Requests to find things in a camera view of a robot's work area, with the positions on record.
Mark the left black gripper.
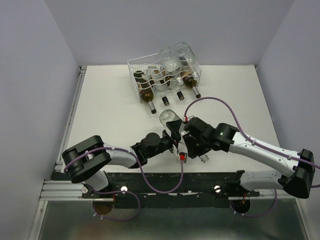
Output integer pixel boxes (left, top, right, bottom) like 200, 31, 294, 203
146, 119, 181, 159

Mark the frosted clear tall bottle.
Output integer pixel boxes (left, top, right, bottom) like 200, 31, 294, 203
158, 108, 211, 164

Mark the clear bottle black cap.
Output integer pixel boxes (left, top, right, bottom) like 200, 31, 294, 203
167, 75, 185, 101

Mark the dark wine bottle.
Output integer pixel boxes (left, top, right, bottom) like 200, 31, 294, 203
133, 70, 157, 114

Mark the green wine bottle brown label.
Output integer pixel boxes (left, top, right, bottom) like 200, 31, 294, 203
180, 71, 201, 99

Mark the small bottle brown label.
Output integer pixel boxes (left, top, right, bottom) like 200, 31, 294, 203
146, 66, 170, 107

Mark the clear bottle silver cap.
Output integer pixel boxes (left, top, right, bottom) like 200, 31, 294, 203
158, 46, 183, 85

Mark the clear round bottle back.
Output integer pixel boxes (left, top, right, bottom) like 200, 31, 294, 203
174, 42, 200, 80

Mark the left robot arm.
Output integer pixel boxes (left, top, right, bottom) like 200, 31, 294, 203
62, 119, 183, 198

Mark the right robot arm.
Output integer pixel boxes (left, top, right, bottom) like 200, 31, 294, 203
183, 117, 315, 199

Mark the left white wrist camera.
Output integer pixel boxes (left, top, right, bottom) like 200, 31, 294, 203
173, 151, 188, 163

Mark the white wire wine rack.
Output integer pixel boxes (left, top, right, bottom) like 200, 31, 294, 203
127, 52, 202, 101

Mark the black mounting rail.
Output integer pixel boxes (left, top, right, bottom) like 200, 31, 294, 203
82, 170, 260, 209

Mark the aluminium extrusion rail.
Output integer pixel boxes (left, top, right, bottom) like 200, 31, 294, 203
39, 180, 83, 201

